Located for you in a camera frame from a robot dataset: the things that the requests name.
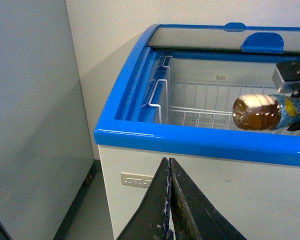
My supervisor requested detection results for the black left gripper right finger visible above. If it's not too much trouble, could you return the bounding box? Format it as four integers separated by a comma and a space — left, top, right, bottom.
169, 158, 245, 240

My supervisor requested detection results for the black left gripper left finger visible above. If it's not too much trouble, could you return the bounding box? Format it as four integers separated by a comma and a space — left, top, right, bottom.
117, 157, 171, 240

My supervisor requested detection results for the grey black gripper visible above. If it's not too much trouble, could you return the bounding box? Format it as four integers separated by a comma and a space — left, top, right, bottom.
272, 60, 300, 132

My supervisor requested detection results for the iced tea bottle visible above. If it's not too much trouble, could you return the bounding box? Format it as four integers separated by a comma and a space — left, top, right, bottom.
232, 94, 300, 131

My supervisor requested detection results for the white partition panel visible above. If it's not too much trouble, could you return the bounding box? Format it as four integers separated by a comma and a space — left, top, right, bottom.
0, 0, 94, 240

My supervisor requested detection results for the white wire freezer basket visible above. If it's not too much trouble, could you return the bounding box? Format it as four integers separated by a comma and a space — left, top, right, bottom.
141, 55, 300, 137

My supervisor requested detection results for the sliding glass freezer lid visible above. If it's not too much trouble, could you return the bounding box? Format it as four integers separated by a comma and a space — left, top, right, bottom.
148, 22, 300, 54

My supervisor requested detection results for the white blue chest freezer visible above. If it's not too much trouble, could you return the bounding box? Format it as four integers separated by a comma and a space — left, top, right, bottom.
94, 24, 300, 240

